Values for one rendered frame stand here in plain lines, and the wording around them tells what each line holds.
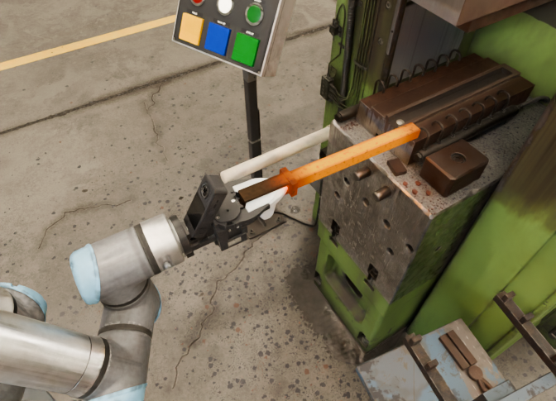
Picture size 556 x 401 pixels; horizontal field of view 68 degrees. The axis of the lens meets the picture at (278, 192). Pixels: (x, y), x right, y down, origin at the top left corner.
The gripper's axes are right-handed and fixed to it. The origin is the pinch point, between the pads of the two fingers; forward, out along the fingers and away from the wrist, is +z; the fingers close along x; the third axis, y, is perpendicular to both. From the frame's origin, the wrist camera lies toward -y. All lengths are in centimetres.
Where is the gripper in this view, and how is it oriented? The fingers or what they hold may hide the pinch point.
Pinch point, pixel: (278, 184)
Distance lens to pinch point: 75.3
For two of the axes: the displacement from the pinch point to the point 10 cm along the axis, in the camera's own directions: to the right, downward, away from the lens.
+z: 8.7, -3.8, 3.0
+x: 4.9, 6.8, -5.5
